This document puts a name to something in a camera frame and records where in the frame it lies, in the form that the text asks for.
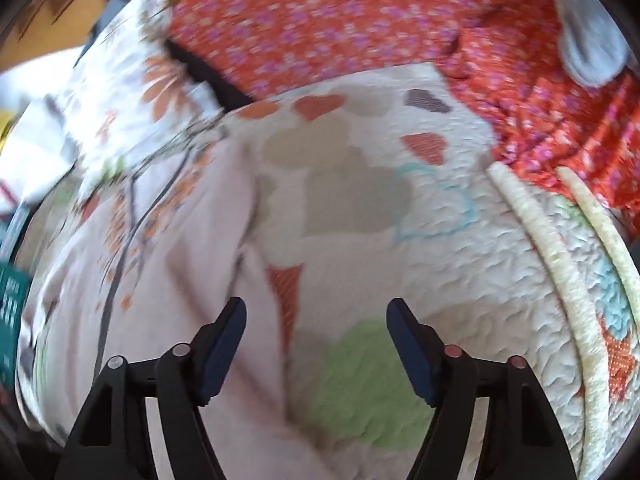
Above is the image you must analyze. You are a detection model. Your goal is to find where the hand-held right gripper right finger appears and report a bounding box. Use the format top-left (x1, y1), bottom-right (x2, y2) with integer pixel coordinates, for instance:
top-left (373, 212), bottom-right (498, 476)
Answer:
top-left (386, 297), bottom-right (577, 480)

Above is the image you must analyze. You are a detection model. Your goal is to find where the orange floral bedsheet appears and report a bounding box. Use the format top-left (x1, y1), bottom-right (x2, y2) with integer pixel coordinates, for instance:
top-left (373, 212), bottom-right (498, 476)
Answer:
top-left (165, 0), bottom-right (640, 241)

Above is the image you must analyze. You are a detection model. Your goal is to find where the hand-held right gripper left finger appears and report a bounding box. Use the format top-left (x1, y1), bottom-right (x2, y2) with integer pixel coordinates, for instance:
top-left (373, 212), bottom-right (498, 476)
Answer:
top-left (54, 297), bottom-right (248, 480)

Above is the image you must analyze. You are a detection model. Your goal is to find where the white floral pillow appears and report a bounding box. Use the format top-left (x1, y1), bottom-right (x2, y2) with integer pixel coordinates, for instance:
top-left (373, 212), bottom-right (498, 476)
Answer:
top-left (10, 0), bottom-right (226, 201)

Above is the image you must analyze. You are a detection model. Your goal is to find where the white pink printed garment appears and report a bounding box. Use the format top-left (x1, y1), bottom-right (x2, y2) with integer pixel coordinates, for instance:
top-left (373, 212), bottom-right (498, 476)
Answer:
top-left (17, 135), bottom-right (326, 480)

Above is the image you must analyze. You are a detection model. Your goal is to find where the heart print quilted blanket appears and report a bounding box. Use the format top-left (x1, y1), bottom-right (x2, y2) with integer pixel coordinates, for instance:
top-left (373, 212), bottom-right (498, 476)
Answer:
top-left (220, 62), bottom-right (640, 480)

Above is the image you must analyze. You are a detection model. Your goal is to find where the wooden furniture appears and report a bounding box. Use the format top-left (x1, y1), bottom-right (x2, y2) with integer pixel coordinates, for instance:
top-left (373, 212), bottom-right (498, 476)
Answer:
top-left (0, 0), bottom-right (201, 76)

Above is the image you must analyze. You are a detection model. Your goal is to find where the grey white soft cloth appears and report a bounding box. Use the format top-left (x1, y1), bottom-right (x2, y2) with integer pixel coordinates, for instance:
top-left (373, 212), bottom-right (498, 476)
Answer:
top-left (547, 0), bottom-right (631, 88)

